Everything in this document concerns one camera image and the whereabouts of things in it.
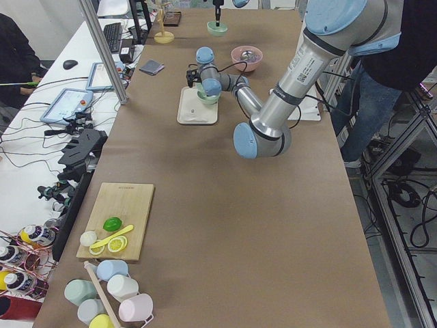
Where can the metal ice scoop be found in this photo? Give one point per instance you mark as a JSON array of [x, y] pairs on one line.
[[247, 56]]

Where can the grey and purple cloth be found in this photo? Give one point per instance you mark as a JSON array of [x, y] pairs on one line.
[[152, 67]]

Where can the seated person in black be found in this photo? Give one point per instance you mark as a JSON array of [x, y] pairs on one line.
[[19, 65]]

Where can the white lemon half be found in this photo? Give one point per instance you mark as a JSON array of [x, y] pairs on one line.
[[88, 238]]

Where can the black power adapter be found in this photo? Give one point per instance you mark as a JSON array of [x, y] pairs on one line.
[[126, 54]]

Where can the black gripper holder rack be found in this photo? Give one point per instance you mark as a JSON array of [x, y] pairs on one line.
[[77, 150]]

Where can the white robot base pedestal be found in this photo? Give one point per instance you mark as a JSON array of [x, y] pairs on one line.
[[307, 109]]

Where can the grey cup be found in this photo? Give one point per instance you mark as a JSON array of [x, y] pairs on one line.
[[89, 309]]

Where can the light green bowl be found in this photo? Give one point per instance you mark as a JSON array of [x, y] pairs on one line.
[[215, 30]]

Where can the light blue cup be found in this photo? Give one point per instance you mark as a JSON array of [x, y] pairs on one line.
[[108, 268]]

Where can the white cup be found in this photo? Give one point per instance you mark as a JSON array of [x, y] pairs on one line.
[[122, 287]]

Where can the yellow cup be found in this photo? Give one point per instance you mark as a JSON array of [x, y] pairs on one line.
[[101, 321]]

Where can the black keyboard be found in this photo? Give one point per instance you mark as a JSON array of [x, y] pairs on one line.
[[113, 35]]

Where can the pink bowl with ice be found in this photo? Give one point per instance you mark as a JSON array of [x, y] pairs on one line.
[[246, 66]]

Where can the black computer mouse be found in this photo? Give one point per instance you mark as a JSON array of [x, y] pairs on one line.
[[69, 64]]

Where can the lemon slice left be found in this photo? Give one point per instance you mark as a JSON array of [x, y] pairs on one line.
[[96, 250]]

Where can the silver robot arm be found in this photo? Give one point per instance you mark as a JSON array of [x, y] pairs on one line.
[[332, 28], [237, 3]]

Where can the blue teach pendant tablet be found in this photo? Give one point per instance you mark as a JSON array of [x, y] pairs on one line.
[[67, 104]]

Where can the cream rabbit print tray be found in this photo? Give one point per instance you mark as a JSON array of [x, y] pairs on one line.
[[192, 112]]

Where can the lemon slice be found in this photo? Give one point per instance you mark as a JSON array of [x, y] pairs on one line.
[[117, 244], [96, 250]]

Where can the white capped bottle middle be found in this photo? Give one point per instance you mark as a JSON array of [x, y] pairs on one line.
[[12, 255]]

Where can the lemon slice right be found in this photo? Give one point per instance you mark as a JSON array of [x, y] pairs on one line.
[[117, 244]]

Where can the dark tray far end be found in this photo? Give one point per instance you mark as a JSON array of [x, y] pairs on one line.
[[172, 19]]

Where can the yellow wooden stand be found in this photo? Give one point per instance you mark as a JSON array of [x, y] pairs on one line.
[[163, 36]]

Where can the person in black top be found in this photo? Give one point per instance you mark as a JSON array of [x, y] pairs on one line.
[[378, 80]]

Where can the yellow bottle lower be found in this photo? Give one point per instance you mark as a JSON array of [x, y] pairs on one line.
[[19, 282]]

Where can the wooden cutting board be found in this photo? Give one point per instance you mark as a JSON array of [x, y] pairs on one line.
[[121, 208]]

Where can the aluminium frame post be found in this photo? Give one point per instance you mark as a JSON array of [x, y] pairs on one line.
[[102, 47]]

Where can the pink cup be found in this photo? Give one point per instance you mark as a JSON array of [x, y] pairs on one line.
[[137, 308]]

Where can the green cup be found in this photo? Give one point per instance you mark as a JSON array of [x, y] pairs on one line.
[[79, 290]]

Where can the green lime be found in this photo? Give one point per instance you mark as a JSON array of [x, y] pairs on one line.
[[112, 224]]

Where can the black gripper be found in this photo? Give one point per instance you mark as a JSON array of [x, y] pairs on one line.
[[198, 87], [216, 7]]

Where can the grey-green bowl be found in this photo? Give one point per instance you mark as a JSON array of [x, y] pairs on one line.
[[207, 100]]

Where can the yellow plastic knife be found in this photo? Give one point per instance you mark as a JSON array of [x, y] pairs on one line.
[[107, 239]]

